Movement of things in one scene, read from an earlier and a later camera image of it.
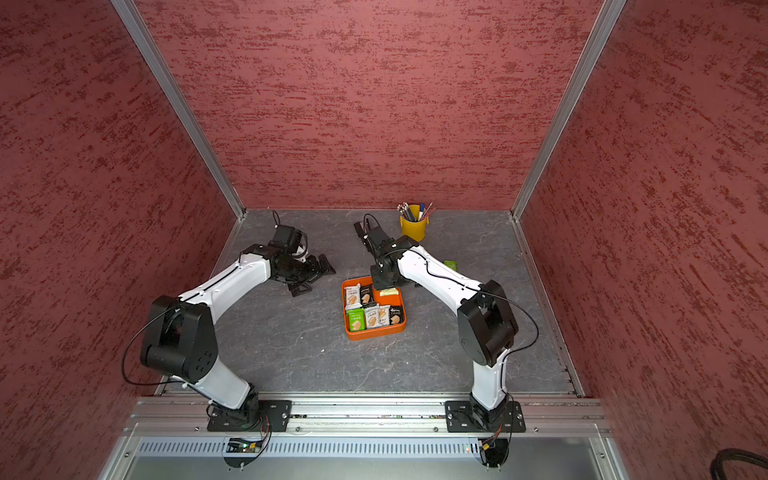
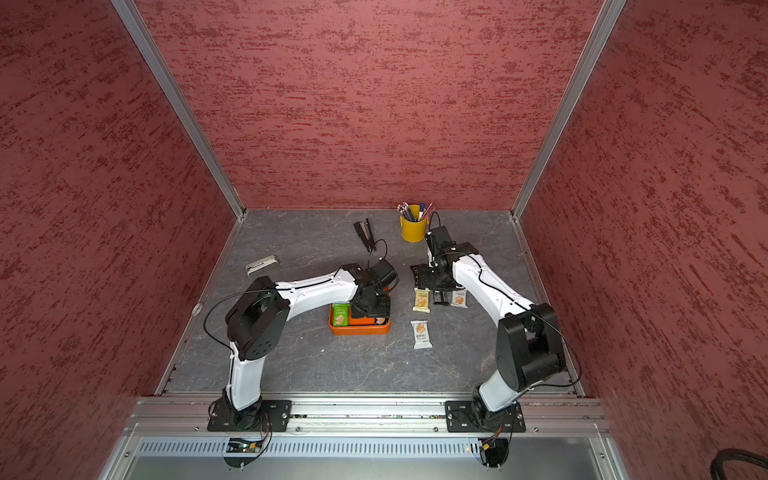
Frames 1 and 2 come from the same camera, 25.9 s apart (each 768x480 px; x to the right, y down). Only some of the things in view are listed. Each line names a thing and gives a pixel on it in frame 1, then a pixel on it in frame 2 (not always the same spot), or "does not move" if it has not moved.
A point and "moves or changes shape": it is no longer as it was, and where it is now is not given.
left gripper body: [297, 271] to [376, 305]
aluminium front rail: [186, 415] does not move
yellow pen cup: [414, 228] does not move
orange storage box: [397, 300] moves or changes shape
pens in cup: [423, 213] does not move
